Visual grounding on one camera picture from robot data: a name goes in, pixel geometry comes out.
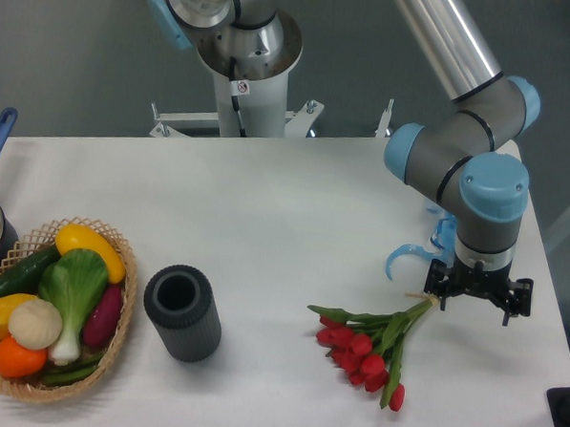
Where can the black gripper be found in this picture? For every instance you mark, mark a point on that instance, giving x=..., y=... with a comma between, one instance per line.
x=514, y=298

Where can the red tulip bouquet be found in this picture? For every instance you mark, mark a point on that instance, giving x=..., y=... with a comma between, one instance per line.
x=369, y=347

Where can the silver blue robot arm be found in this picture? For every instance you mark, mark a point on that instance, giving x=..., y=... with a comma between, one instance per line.
x=458, y=165

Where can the black device at edge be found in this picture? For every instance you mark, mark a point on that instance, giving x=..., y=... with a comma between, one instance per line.
x=559, y=406

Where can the dark grey ribbed vase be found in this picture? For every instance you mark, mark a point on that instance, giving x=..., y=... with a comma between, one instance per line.
x=179, y=301

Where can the purple sweet potato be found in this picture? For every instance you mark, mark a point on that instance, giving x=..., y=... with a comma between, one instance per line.
x=101, y=325

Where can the green bok choy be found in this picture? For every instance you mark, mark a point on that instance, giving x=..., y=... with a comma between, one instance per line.
x=74, y=285

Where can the green bean pods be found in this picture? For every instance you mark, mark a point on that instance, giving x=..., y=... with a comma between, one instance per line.
x=69, y=375

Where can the woven wicker basket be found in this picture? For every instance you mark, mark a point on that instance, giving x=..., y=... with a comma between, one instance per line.
x=31, y=389

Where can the white garlic bulb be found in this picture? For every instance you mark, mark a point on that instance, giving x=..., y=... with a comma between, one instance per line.
x=35, y=324

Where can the dark green cucumber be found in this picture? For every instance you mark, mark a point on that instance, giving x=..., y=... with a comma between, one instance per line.
x=24, y=276

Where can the orange fruit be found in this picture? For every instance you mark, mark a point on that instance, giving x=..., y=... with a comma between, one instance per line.
x=17, y=361

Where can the white metal base frame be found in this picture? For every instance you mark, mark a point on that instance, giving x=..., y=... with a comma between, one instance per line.
x=259, y=123

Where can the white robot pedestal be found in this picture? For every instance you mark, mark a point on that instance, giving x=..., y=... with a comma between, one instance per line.
x=250, y=68

